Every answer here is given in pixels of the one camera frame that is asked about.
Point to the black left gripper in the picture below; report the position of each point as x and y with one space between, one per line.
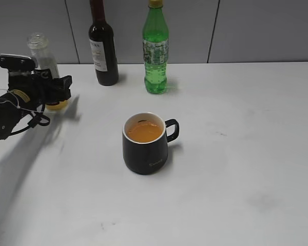
29 90

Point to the NFC orange juice bottle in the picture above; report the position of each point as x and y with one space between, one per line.
38 45

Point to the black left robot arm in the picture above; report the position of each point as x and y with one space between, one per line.
12 123

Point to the black ceramic mug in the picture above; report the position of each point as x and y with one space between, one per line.
145 142

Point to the dark red wine bottle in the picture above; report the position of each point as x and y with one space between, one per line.
101 39

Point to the green plastic soda bottle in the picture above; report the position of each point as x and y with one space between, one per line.
155 36

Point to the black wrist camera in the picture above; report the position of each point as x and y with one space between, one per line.
21 63

